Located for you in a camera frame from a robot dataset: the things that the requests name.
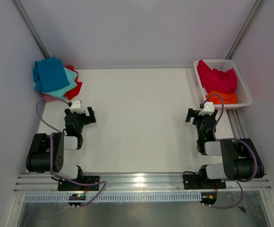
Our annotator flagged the magenta t shirt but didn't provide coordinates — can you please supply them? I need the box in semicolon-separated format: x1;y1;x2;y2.
197;60;238;94

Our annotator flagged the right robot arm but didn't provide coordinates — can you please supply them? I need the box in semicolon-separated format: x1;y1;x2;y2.
185;108;265;188

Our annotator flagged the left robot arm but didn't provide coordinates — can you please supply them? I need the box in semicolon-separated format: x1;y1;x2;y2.
26;107;96;190

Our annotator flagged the red folded t shirt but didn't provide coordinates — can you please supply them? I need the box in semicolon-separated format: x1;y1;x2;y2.
65;65;83;100

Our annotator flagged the teal folded t shirt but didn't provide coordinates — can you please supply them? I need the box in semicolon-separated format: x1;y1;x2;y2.
47;66;78;99

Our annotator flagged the pink folded t shirt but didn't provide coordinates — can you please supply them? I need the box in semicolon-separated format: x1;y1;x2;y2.
42;93;57;103

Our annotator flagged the orange t shirt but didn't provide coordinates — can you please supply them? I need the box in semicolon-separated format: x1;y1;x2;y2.
206;90;238;105

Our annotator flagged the blue folded t shirt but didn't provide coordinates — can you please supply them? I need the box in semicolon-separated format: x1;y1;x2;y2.
33;57;69;93

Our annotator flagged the left black controller board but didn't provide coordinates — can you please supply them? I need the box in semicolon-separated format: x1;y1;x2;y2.
68;193;86;207

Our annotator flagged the black controller board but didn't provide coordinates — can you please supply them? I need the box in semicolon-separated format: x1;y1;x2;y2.
200;192;217;206
68;193;86;207

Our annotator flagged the right black controller board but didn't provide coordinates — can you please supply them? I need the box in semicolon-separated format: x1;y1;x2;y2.
200;192;217;206

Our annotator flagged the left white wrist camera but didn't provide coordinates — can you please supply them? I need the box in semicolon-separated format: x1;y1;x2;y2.
69;100;84;114

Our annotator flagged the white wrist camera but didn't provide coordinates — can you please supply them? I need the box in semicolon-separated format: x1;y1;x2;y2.
198;102;215;116
69;100;84;114

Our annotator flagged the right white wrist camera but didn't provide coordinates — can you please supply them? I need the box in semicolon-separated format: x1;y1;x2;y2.
198;102;215;116

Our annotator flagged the right side aluminium rail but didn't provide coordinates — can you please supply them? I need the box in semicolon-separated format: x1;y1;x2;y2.
226;110;245;138

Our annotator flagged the aluminium rail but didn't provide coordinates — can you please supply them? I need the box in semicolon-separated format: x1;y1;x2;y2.
13;172;272;194
226;110;245;138

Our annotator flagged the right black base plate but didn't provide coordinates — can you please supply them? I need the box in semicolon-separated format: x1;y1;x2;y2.
182;171;226;190

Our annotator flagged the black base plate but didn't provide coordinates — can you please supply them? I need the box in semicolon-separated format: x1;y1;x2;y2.
57;175;100;192
182;171;226;190

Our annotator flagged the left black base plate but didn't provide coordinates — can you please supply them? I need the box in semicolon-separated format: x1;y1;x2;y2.
57;175;100;192

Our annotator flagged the slotted grey cable duct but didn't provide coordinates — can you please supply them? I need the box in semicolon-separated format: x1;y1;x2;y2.
23;192;201;203

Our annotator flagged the aluminium front rail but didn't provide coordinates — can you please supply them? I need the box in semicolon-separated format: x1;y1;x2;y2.
13;172;272;194

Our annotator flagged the right corner aluminium post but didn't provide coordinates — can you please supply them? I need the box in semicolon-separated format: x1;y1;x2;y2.
225;0;265;60

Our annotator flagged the corner aluminium post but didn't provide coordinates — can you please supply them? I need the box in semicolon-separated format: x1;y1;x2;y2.
12;0;50;59
225;0;265;60

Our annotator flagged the left corner aluminium post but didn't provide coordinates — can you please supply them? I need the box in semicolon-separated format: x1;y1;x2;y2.
12;0;50;59

